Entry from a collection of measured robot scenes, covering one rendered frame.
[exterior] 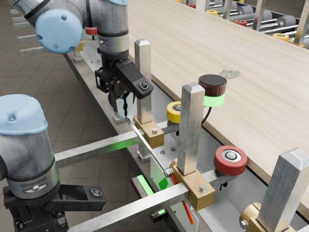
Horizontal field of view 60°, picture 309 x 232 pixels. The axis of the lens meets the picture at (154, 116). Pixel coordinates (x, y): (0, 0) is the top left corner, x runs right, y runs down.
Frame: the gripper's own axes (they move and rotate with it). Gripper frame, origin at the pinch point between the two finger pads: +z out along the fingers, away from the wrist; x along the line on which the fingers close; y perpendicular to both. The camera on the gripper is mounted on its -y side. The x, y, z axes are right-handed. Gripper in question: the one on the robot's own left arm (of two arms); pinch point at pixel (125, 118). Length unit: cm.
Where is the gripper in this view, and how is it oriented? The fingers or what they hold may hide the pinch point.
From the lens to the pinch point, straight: 77.9
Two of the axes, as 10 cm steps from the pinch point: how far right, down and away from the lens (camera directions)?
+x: -6.9, 4.1, -6.0
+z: 0.0, 8.3, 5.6
